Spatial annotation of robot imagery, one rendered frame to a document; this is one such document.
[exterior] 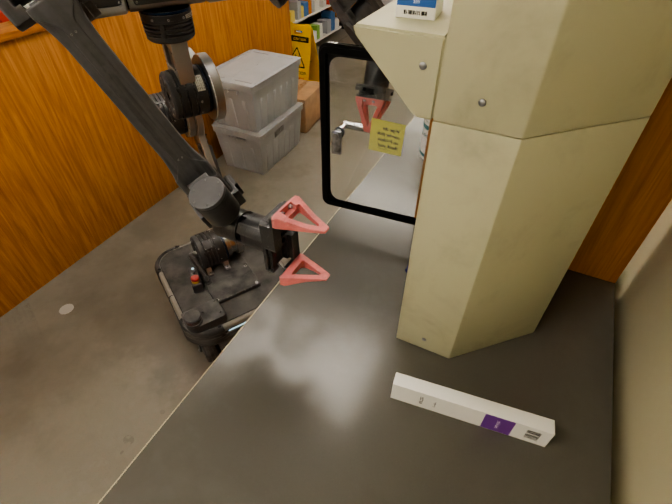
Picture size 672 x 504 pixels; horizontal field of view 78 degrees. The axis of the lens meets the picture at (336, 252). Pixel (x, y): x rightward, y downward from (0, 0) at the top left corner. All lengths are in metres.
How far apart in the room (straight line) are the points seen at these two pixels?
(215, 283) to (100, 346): 0.63
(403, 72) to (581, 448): 0.66
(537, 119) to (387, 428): 0.53
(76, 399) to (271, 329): 1.38
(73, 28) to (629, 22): 0.67
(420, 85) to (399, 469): 0.58
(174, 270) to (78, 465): 0.85
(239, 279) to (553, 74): 1.63
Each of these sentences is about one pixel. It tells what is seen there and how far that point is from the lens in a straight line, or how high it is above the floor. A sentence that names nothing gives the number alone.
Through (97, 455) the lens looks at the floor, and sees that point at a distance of 1.99.
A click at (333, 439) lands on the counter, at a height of 0.94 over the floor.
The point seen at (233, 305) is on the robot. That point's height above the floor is 0.24.
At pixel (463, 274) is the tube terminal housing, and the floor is 1.17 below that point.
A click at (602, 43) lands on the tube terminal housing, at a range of 0.57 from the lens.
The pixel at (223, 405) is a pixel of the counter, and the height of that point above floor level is 0.94.
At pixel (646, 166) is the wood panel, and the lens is 0.99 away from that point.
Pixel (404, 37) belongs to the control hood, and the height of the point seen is 1.50.
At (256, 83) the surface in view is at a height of 0.66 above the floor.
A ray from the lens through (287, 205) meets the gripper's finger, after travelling 0.63.
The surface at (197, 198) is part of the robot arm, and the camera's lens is 0.66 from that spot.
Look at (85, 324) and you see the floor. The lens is 2.40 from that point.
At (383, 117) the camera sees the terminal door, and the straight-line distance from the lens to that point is 0.94.
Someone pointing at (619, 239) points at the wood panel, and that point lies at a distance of 1.08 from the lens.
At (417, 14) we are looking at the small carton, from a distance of 0.60.
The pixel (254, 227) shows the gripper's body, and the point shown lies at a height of 1.23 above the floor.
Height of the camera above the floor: 1.65
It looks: 43 degrees down
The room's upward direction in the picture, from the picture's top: straight up
